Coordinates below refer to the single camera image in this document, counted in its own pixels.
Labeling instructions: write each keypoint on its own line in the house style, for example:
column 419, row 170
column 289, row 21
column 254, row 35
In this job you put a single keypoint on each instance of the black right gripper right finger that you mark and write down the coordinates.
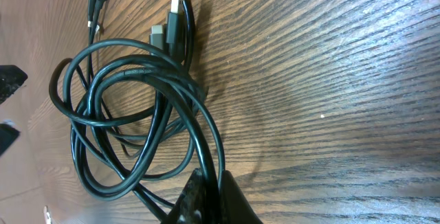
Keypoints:
column 235, row 208

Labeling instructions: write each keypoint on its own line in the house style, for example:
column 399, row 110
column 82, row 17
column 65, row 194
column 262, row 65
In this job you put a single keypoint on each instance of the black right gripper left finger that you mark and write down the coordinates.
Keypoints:
column 192, row 205

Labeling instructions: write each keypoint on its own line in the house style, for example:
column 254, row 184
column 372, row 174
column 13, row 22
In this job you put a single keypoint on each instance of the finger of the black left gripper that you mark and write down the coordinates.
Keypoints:
column 12, row 78
column 8, row 135

